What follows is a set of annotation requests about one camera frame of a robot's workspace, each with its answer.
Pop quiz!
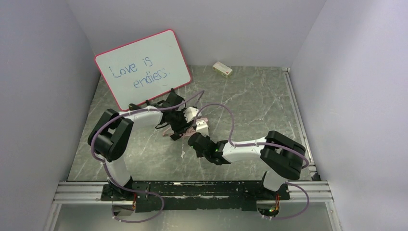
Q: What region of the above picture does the pink framed whiteboard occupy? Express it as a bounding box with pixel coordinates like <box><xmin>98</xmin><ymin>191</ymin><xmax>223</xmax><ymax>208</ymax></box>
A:
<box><xmin>94</xmin><ymin>29</ymin><xmax>192</xmax><ymax>111</ymax></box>

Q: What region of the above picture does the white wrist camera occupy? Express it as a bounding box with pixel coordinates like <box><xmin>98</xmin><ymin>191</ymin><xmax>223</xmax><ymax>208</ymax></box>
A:
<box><xmin>184</xmin><ymin>107</ymin><xmax>199</xmax><ymax>123</ymax></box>
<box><xmin>195</xmin><ymin>120</ymin><xmax>209</xmax><ymax>136</ymax></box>

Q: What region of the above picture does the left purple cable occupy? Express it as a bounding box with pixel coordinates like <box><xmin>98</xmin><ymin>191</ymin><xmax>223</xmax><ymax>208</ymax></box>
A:
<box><xmin>90</xmin><ymin>90</ymin><xmax>205</xmax><ymax>198</ymax></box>

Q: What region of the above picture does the pink and black folding umbrella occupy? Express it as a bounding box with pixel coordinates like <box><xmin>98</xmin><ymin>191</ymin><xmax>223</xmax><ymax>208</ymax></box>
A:
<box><xmin>162</xmin><ymin>117</ymin><xmax>208</xmax><ymax>140</ymax></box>

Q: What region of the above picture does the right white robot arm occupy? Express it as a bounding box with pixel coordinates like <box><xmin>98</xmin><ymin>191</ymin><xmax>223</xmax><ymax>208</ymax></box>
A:
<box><xmin>188</xmin><ymin>131</ymin><xmax>309</xmax><ymax>192</ymax></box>

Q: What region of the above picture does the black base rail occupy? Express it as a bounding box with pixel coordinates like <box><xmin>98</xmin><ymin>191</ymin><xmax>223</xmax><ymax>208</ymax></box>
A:
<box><xmin>100</xmin><ymin>180</ymin><xmax>290</xmax><ymax>212</ymax></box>

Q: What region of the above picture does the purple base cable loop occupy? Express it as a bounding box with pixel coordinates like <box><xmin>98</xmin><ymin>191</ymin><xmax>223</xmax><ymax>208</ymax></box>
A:
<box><xmin>111</xmin><ymin>191</ymin><xmax>166</xmax><ymax>224</ymax></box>

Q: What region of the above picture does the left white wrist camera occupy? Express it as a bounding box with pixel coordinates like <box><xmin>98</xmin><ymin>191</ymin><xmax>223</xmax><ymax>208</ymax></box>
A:
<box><xmin>184</xmin><ymin>107</ymin><xmax>199</xmax><ymax>123</ymax></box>

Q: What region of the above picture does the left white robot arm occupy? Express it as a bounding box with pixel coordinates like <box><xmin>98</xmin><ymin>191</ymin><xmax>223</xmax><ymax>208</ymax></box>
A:
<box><xmin>88</xmin><ymin>90</ymin><xmax>192</xmax><ymax>199</ymax></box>

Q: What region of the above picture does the small white cardboard box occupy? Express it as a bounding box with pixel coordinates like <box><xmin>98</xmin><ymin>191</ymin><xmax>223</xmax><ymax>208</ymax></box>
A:
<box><xmin>212</xmin><ymin>62</ymin><xmax>233</xmax><ymax>78</ymax></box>

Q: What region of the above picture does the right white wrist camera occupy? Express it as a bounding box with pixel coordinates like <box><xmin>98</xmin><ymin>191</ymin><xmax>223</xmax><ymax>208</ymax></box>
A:
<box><xmin>195</xmin><ymin>120</ymin><xmax>209</xmax><ymax>136</ymax></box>

